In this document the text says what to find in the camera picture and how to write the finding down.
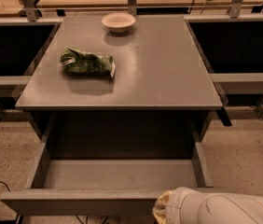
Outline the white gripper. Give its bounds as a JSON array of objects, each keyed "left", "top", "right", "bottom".
[{"left": 152, "top": 188, "right": 206, "bottom": 224}]

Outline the grey top drawer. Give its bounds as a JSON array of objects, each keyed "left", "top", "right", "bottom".
[{"left": 0, "top": 111, "right": 213, "bottom": 216}]

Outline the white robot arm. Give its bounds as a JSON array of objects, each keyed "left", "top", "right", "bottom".
[{"left": 152, "top": 188, "right": 263, "bottom": 224}]

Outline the grey drawer cabinet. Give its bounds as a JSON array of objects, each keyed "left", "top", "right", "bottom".
[{"left": 16, "top": 16, "right": 222, "bottom": 159}]

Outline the green chip bag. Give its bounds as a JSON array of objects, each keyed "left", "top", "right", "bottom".
[{"left": 59, "top": 48, "right": 116, "bottom": 77}]

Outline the white bowl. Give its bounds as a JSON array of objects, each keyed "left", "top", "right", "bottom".
[{"left": 102, "top": 12, "right": 135, "bottom": 34}]

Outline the metal frame post left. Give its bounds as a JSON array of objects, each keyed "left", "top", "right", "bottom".
[{"left": 21, "top": 0, "right": 38, "bottom": 21}]

